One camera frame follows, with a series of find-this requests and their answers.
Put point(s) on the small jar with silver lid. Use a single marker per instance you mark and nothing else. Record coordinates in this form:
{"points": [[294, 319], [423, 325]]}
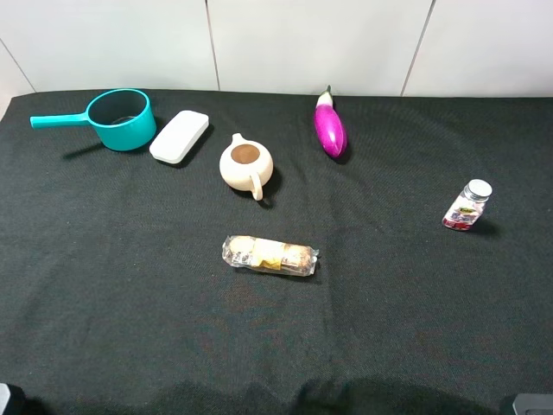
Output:
{"points": [[468, 206]]}

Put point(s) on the grey robot base left corner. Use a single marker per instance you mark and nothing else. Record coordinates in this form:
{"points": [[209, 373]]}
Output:
{"points": [[5, 398]]}

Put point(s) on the grey robot base right corner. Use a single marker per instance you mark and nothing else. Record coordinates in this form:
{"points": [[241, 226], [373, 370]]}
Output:
{"points": [[533, 404]]}

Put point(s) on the purple toy eggplant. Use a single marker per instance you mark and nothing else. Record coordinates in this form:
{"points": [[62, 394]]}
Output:
{"points": [[328, 125]]}

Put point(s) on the black table cloth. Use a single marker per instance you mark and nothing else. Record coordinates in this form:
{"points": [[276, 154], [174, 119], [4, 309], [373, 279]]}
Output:
{"points": [[115, 298]]}

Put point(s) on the white rectangular box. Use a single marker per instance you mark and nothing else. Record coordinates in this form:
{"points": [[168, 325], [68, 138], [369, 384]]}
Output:
{"points": [[179, 136]]}

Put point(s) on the wrapped chocolate balls pack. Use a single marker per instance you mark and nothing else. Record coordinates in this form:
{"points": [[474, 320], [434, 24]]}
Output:
{"points": [[269, 256]]}

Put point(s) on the teal saucepan with handle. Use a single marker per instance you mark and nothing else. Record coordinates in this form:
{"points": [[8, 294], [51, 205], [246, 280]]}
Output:
{"points": [[122, 118]]}

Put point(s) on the beige ceramic teapot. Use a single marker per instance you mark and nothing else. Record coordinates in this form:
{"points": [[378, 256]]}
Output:
{"points": [[246, 165]]}

